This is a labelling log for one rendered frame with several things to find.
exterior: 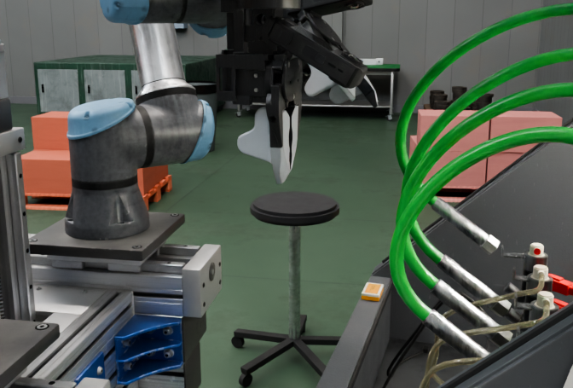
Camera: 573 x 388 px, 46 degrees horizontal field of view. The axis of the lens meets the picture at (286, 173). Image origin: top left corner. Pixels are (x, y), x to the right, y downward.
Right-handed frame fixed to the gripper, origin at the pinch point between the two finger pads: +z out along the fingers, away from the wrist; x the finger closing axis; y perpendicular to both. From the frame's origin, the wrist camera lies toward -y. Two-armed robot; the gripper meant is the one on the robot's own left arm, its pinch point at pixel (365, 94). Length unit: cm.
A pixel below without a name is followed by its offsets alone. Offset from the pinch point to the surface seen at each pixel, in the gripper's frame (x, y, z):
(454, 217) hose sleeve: -3.0, 0.8, 19.4
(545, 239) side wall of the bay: -38.7, -1.3, 27.0
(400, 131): 0.7, -0.9, 7.2
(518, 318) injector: 0.7, 0.9, 33.6
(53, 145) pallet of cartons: -297, 296, -248
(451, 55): 1.6, -11.7, 4.1
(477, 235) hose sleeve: -4.0, 0.0, 22.9
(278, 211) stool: -140, 86, -38
